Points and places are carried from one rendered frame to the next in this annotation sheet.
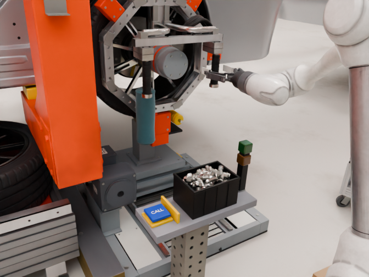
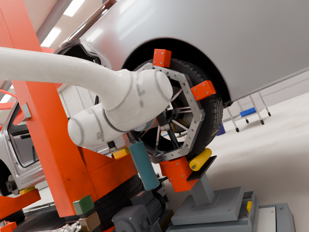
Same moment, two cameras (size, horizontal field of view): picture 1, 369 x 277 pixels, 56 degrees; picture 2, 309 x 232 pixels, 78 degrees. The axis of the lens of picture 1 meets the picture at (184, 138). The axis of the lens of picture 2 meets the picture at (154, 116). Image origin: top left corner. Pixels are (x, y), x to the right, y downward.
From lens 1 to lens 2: 1.52 m
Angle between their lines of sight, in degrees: 70
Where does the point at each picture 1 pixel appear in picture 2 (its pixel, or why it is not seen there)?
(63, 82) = (41, 152)
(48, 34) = (31, 129)
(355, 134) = not seen: outside the picture
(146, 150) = (199, 195)
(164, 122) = (176, 169)
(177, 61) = not seen: hidden behind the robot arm
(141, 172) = (186, 217)
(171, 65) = not seen: hidden behind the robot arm
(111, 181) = (117, 219)
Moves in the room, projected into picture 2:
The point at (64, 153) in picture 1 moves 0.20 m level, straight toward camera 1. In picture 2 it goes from (54, 193) to (10, 214)
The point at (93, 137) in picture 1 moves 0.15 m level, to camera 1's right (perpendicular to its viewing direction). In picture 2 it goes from (60, 184) to (58, 187)
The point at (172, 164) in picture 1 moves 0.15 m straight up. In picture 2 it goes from (217, 214) to (205, 188)
